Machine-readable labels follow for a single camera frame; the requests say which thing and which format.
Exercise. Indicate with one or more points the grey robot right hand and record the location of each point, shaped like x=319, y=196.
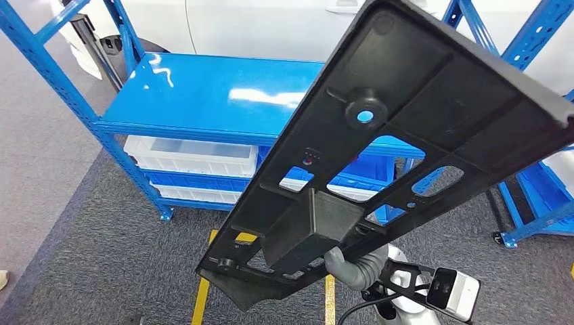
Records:
x=335, y=261

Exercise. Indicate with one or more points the black plastic plate holder part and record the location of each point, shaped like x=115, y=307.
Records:
x=403, y=67

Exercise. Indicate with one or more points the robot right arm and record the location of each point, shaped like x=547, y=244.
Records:
x=367, y=269

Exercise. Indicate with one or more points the blue steel shelf rack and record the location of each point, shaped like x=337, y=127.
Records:
x=202, y=89

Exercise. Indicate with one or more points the white plastic storage bin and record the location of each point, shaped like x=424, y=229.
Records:
x=193, y=157
x=197, y=195
x=350, y=193

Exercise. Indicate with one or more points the blue plastic storage bin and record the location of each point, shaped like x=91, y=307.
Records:
x=197, y=181

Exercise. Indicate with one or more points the blue rack on casters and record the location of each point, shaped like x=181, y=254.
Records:
x=538, y=224

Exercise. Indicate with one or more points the white car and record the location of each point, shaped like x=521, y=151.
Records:
x=269, y=27

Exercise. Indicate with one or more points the black metal stand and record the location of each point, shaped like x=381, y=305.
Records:
x=107, y=47

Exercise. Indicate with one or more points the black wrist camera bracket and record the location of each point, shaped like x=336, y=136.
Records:
x=412, y=267

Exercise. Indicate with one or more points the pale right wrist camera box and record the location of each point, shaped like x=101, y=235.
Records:
x=453, y=294

